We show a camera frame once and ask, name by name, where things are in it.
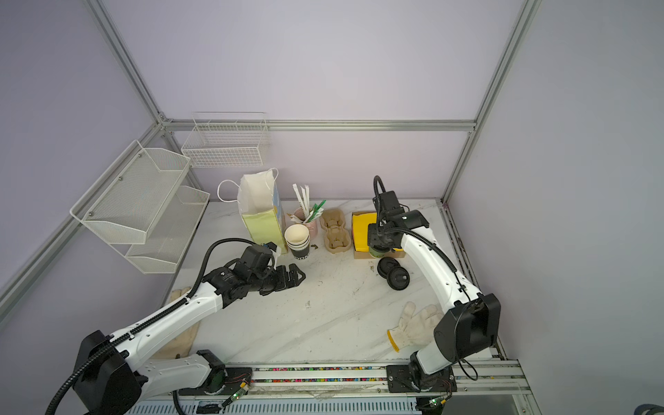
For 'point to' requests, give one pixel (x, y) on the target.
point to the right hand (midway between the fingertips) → (380, 235)
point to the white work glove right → (415, 330)
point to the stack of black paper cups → (297, 237)
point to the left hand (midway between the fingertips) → (293, 281)
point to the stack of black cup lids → (397, 276)
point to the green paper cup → (378, 254)
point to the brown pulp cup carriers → (337, 239)
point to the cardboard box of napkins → (395, 252)
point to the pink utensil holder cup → (312, 224)
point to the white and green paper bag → (261, 207)
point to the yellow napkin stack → (360, 229)
